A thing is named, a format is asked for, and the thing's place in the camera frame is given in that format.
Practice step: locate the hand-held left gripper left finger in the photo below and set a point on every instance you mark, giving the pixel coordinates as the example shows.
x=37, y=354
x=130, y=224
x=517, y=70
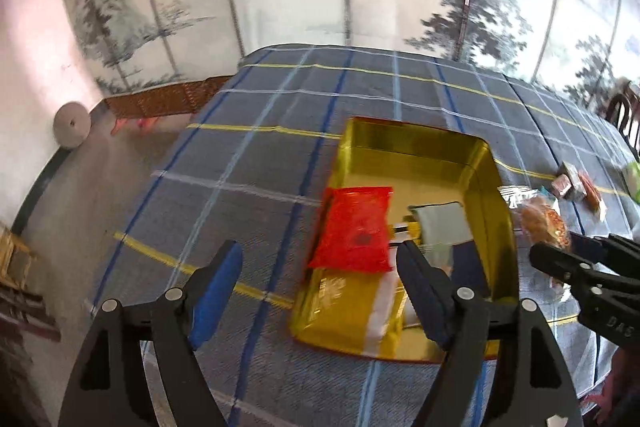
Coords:
x=220, y=292

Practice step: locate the person's right hand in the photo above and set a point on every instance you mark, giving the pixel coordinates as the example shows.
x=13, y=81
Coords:
x=605, y=404

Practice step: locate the green tissue pack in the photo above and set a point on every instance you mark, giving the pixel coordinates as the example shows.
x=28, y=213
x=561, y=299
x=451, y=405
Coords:
x=634, y=179

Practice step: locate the navy and silver snack packet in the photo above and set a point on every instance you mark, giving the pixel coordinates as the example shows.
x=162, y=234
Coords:
x=442, y=222

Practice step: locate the blue plaid tablecloth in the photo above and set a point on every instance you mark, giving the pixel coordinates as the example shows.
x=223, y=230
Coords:
x=280, y=157

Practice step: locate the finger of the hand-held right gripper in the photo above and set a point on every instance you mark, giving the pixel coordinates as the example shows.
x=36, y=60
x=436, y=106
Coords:
x=587, y=247
x=565, y=259

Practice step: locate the light wooden chair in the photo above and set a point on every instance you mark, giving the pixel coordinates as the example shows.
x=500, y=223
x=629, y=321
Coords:
x=17, y=262

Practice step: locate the gold foil snack packet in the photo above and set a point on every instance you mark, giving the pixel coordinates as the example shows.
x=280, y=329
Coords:
x=406, y=231
x=340, y=302

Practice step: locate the pink candy packet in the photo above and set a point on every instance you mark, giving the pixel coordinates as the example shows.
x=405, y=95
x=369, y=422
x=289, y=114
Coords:
x=561, y=185

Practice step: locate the dark wooden furniture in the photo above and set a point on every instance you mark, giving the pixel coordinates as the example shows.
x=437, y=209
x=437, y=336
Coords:
x=25, y=312

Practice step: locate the clear packet of fried snacks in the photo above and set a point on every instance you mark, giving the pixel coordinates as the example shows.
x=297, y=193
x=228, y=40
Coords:
x=540, y=222

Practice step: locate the red snack packet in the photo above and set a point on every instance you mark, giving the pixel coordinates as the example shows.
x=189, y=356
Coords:
x=355, y=232

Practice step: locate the clear packet of orange sticks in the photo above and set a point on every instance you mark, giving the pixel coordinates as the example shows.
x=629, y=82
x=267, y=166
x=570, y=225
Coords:
x=592, y=197

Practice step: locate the dark wooden chair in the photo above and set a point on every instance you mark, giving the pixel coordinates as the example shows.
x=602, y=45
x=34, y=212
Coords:
x=625, y=109

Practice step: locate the red and gold tin box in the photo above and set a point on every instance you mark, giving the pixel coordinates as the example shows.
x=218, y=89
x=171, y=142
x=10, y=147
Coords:
x=415, y=152

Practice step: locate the brown woven bench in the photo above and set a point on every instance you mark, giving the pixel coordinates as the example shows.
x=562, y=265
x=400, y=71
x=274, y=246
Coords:
x=165, y=99

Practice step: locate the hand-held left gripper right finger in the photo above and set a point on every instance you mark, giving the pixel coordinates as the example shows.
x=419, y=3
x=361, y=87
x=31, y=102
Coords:
x=425, y=302

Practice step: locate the round grey stone disc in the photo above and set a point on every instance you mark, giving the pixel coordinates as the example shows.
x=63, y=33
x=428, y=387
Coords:
x=72, y=125

